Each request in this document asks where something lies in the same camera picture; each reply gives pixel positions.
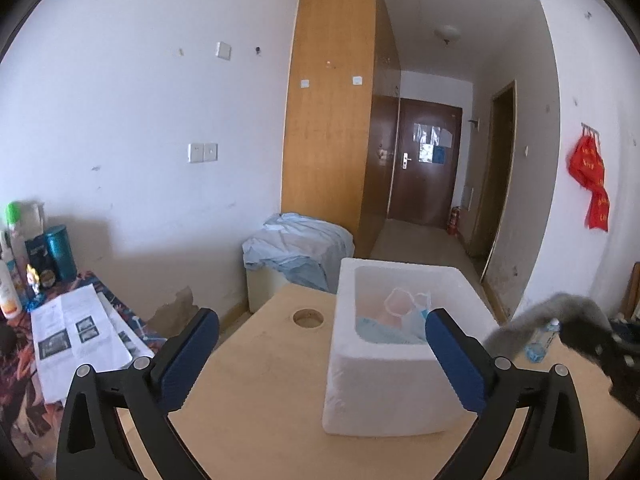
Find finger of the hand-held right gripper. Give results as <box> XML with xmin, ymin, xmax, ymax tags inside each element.
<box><xmin>559</xmin><ymin>319</ymin><xmax>618</xmax><ymax>362</ymax></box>

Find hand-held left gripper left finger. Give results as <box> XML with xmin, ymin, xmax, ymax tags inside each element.
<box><xmin>56</xmin><ymin>308</ymin><xmax>220</xmax><ymax>480</ymax></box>

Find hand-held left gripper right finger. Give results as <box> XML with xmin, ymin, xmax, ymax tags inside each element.
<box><xmin>425</xmin><ymin>308</ymin><xmax>593</xmax><ymax>480</ymax></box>

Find clear plastic bags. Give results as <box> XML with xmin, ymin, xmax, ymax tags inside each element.
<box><xmin>356</xmin><ymin>316</ymin><xmax>426</xmax><ymax>346</ymax></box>

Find clear plastic cup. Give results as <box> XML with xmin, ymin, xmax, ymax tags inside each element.
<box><xmin>384</xmin><ymin>287</ymin><xmax>419</xmax><ymax>319</ymax></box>

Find white foam box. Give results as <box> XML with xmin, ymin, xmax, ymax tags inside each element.
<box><xmin>322</xmin><ymin>258</ymin><xmax>501</xmax><ymax>437</ymax></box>

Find clear plastic water bottle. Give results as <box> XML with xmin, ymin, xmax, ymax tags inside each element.
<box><xmin>525</xmin><ymin>317</ymin><xmax>562</xmax><ymax>364</ymax></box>

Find white folded paper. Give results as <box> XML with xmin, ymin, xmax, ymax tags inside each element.
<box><xmin>97</xmin><ymin>292</ymin><xmax>167</xmax><ymax>357</ymax></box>

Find white low cabinet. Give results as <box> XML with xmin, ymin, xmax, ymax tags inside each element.
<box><xmin>247</xmin><ymin>265</ymin><xmax>292</xmax><ymax>314</ymax></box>

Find white printed paper sheet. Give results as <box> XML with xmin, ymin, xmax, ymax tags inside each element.
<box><xmin>31</xmin><ymin>283</ymin><xmax>134</xmax><ymax>404</ymax></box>

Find crumpled light blue sheet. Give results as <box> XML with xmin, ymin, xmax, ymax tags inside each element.
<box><xmin>242</xmin><ymin>212</ymin><xmax>355</xmax><ymax>294</ymax></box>

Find red hanging bag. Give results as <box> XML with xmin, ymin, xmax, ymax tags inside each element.
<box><xmin>567</xmin><ymin>135</ymin><xmax>611</xmax><ymax>232</ymax></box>

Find teal cylindrical can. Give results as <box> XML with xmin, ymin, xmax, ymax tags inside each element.
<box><xmin>45</xmin><ymin>225</ymin><xmax>79</xmax><ymax>282</ymax></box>

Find dark brown entrance door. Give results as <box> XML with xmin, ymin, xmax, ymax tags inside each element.
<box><xmin>385</xmin><ymin>97</ymin><xmax>463</xmax><ymax>229</ymax></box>

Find colourful printed tablecloth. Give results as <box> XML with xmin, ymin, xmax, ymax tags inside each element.
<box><xmin>0</xmin><ymin>270</ymin><xmax>167</xmax><ymax>480</ymax></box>

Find dark blue box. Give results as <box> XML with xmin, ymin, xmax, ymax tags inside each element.
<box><xmin>25</xmin><ymin>236</ymin><xmax>51</xmax><ymax>274</ymax></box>

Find dark brown wardrobe door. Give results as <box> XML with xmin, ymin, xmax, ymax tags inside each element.
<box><xmin>361</xmin><ymin>95</ymin><xmax>400</xmax><ymax>257</ymax></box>

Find white orange lotion bottle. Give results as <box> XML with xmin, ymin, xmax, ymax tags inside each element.
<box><xmin>0</xmin><ymin>245</ymin><xmax>24</xmax><ymax>320</ymax></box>

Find green capped white bottle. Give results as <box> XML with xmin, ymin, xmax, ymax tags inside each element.
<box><xmin>5</xmin><ymin>201</ymin><xmax>32</xmax><ymax>272</ymax></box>

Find light wooden wardrobe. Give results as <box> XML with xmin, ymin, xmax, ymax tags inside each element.
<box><xmin>280</xmin><ymin>0</ymin><xmax>402</xmax><ymax>261</ymax></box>

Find brown wooden frame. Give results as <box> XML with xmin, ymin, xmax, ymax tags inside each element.
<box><xmin>621</xmin><ymin>261</ymin><xmax>640</xmax><ymax>322</ymax></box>

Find brown side doorway frame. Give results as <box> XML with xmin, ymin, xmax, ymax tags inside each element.
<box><xmin>470</xmin><ymin>80</ymin><xmax>518</xmax><ymax>284</ymax></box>

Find double white wall switch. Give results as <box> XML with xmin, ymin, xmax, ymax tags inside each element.
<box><xmin>188</xmin><ymin>142</ymin><xmax>219</xmax><ymax>164</ymax></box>

